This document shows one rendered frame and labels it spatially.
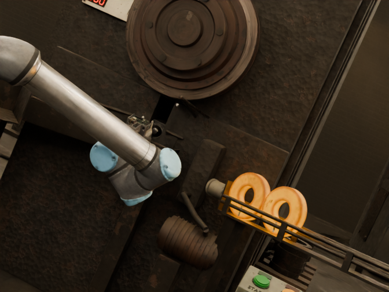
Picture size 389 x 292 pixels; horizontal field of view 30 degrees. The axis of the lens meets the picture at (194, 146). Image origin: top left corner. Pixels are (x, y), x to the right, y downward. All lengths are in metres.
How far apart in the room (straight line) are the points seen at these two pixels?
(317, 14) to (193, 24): 0.47
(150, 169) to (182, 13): 0.63
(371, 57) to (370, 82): 0.28
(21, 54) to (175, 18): 0.73
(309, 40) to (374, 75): 5.97
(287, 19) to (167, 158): 0.82
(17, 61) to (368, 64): 6.97
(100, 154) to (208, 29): 0.60
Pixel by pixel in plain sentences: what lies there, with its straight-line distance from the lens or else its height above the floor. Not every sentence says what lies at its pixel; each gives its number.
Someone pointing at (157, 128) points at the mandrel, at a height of 0.75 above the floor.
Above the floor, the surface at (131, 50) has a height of 0.97.
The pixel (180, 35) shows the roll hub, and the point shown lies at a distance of 2.46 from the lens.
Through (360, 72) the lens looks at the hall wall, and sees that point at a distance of 8.60.
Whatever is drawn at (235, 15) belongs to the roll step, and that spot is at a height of 1.23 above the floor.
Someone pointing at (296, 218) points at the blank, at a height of 0.72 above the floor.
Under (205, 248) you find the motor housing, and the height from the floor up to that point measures 0.49.
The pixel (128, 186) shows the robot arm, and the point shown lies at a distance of 2.17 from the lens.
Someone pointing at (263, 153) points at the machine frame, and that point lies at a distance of 2.58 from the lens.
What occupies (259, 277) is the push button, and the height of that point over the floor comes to 0.61.
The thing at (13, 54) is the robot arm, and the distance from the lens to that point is 1.90.
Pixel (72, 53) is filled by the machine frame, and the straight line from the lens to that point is 2.78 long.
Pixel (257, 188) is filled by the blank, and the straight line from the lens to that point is 2.33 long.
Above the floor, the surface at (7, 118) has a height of 0.61.
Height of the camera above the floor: 1.02
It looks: 6 degrees down
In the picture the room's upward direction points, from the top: 24 degrees clockwise
